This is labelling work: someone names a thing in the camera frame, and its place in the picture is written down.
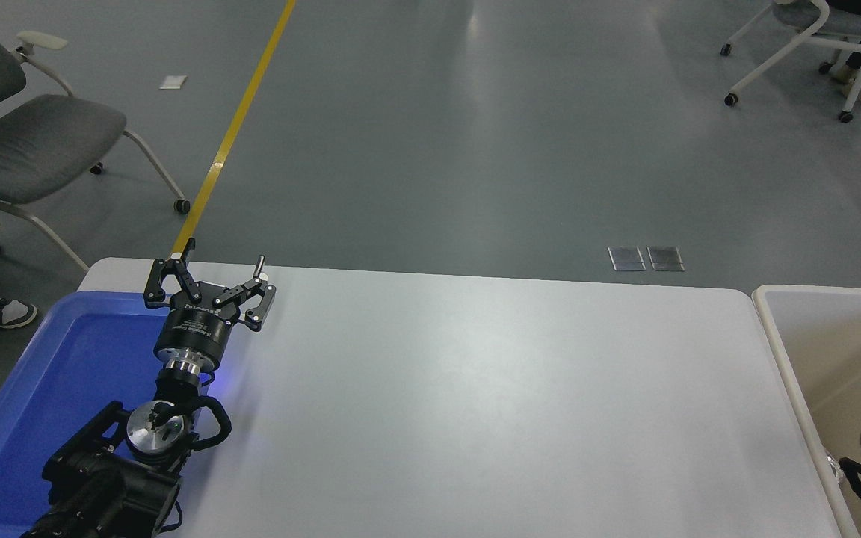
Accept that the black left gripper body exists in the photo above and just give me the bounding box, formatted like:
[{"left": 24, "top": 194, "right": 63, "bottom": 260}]
[{"left": 154, "top": 281, "right": 241, "bottom": 364}]

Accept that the large pale bin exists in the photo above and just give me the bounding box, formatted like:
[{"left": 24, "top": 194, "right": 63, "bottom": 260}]
[{"left": 752, "top": 284, "right": 861, "bottom": 538}]

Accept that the blue plastic tray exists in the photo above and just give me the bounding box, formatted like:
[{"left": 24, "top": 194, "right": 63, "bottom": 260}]
[{"left": 0, "top": 290, "right": 215, "bottom": 538}]

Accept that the grey padded office chair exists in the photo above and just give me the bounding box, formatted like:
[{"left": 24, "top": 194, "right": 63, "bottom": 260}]
[{"left": 0, "top": 0, "right": 192, "bottom": 273}]

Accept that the silver floor plate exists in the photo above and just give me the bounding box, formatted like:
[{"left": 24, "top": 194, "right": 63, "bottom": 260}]
[
  {"left": 647, "top": 247, "right": 685, "bottom": 272},
  {"left": 608, "top": 247, "right": 646, "bottom": 272}
]

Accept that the white framed wheeled chair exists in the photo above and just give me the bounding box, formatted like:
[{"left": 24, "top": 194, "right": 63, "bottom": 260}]
[{"left": 720, "top": 0, "right": 861, "bottom": 123}]

